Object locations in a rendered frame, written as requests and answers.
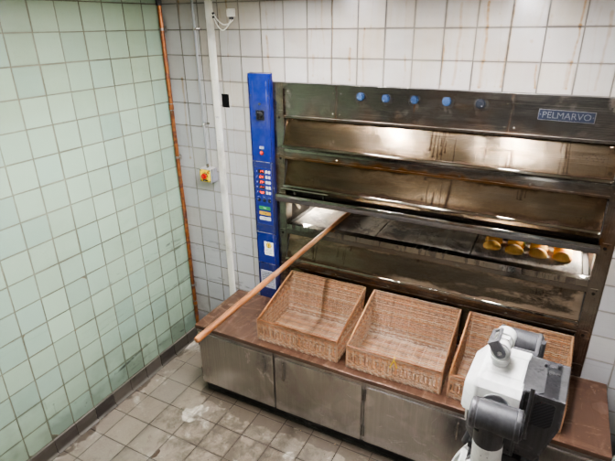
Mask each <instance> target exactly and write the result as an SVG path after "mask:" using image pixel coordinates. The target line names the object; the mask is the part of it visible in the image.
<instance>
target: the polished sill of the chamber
mask: <svg viewBox="0 0 615 461"><path fill-rule="evenodd" d="M287 228H288V229H289V230H293V231H302V232H306V233H311V234H317V235H319V234H320V233H321V232H322V231H324V230H325V229H326V227H321V226H316V225H311V224H306V223H301V222H296V221H290V222H288V223H287ZM325 236H326V237H330V238H335V239H340V240H344V241H354V242H358V243H363V244H368V245H372V246H377V247H383V248H387V249H392V250H397V251H401V252H410V253H415V254H420V255H425V256H429V257H434V258H438V259H443V260H449V261H453V262H458V263H466V264H471V265H476V266H481V267H486V268H491V269H495V270H500V271H505V272H509V273H518V274H523V275H528V276H532V277H537V278H542V279H547V280H552V281H557V282H561V283H566V284H574V285H580V286H585V287H588V282H589V277H588V276H587V275H583V274H577V273H568V272H563V271H558V270H553V269H548V268H543V267H538V266H533V265H528V264H523V263H514V262H509V261H504V260H499V259H493V258H489V257H484V256H479V255H474V254H469V253H464V252H454V251H450V250H445V249H439V248H435V247H429V246H425V245H420V244H414V243H410V242H404V241H396V240H390V239H385V238H380V237H375V236H371V235H365V234H360V233H356V232H350V231H345V230H336V229H332V230H331V231H330V232H329V233H328V234H326V235H325Z"/></svg>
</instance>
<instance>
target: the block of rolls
mask: <svg viewBox="0 0 615 461"><path fill-rule="evenodd" d="M501 244H502V238H496V237H492V236H487V237H486V238H485V242H484V243H483V247H484V248H485V249H487V250H491V251H498V250H499V249H500V248H501ZM507 244H508V246H507V247H506V248H505V252H507V253H509V254H512V255H522V254H523V248H524V247H525V243H524V242H523V241H513V240H508V242H507ZM529 248H530V251H529V255H530V256H531V257H533V258H536V259H546V258H547V252H548V247H547V246H545V245H540V244H534V243H532V244H531V245H530V247H529ZM572 254H573V252H572V250H568V249H562V248H556V247H554V254H553V256H552V257H553V260H555V261H557V262H561V263H571V262H572V257H571V255H572Z"/></svg>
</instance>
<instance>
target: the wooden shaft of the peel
mask: <svg viewBox="0 0 615 461"><path fill-rule="evenodd" d="M349 215H350V213H349V212H345V213H344V214H343V215H342V216H340V217H339V218H338V219H337V220H335V221H334V222H333V223H332V224H331V225H329V226H328V227H327V228H326V229H325V230H324V231H322V232H321V233H320V234H319V235H318V236H317V237H316V238H314V239H313V240H312V241H311V242H309V243H308V244H307V245H306V246H305V247H303V248H302V249H301V250H300V251H299V252H297V253H296V254H295V255H294V256H292V257H291V258H290V259H289V260H287V261H286V262H285V263H284V264H282V265H281V266H280V267H279V268H278V269H276V270H275V271H274V272H273V273H271V274H270V275H269V276H268V277H267V278H265V279H264V280H263V281H262V282H261V283H260V284H259V285H257V286H256V287H255V288H254V289H253V290H252V291H250V292H249V293H248V294H247V295H245V296H244V297H243V298H242V299H241V300H239V301H238V302H237V303H236V304H234V305H233V306H232V307H231V308H229V309H228V310H227V311H226V312H225V313H223V314H222V315H221V316H220V317H218V318H217V319H216V320H215V321H214V322H212V323H211V324H210V325H209V326H207V327H206V328H205V329H204V330H202V331H201V332H200V333H199V334H198V335H197V336H196V337H195V338H194V340H195V342H197V343H199V342H201V341H202V340H203V339H204V338H205V337H207V336H208V335H209V334H210V333H211V332H212V331H213V330H214V329H215V328H217V327H218V326H219V325H220V324H221V323H223V322H224V321H225V320H226V319H227V318H228V317H230V316H231V315H232V314H233V313H235V312H236V311H237V310H238V309H239V308H240V307H242V306H243V305H244V304H245V303H246V302H248V301H249V300H250V299H251V298H252V297H254V296H255V295H256V294H257V293H258V292H260V291H261V290H262V289H263V288H264V287H265V286H267V285H268V284H269V283H270V282H271V281H273V280H274V279H275V278H276V277H277V276H278V275H279V274H280V273H282V272H283V271H284V270H285V269H286V268H287V267H288V266H289V265H291V264H292V263H293V262H294V261H295V260H297V259H298V258H299V257H300V256H301V255H303V254H304V253H305V252H306V251H307V250H309V249H310V248H311V247H312V246H313V245H314V244H316V243H317V242H318V241H319V240H321V239H322V238H323V237H324V236H325V235H326V234H328V233H329V232H330V231H331V230H332V229H334V228H335V227H336V226H337V225H338V224H339V223H341V222H342V221H343V220H344V219H346V218H347V217H348V216H349Z"/></svg>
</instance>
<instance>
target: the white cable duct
mask: <svg viewBox="0 0 615 461"><path fill-rule="evenodd" d="M204 5H205V16H206V26H207V36H208V47H209V57H210V77H211V87H212V99H213V109H214V120H215V130H216V140H217V151H218V161H219V172H220V182H221V203H222V213H223V224H224V234H225V244H226V255H227V265H228V276H229V287H230V296H231V295H232V294H234V293H235V292H236V288H235V277H234V266H233V255H232V233H231V222H230V211H229V199H228V188H227V177H226V165H225V154H224V142H223V131H222V120H221V98H220V87H219V76H218V65H217V54H216V42H215V31H214V20H213V18H212V16H213V14H212V12H213V9H212V0H204Z"/></svg>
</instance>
